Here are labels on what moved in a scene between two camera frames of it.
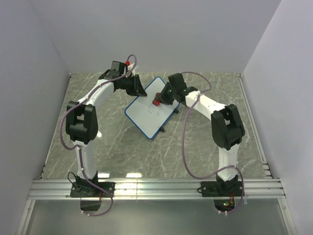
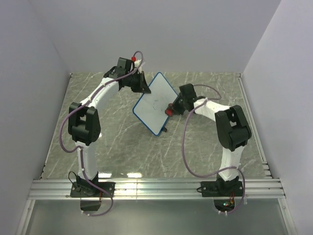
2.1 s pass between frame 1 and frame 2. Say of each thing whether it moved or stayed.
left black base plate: stayed
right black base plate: stayed
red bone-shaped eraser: moved
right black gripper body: moved
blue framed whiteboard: moved
